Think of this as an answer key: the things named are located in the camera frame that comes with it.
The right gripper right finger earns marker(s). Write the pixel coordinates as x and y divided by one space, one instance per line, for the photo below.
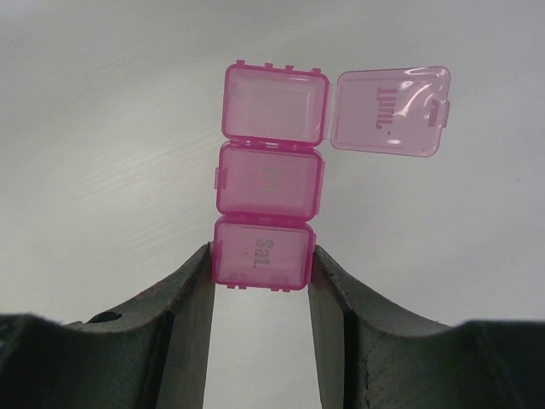
372 353

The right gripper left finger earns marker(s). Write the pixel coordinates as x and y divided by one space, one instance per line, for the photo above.
148 352

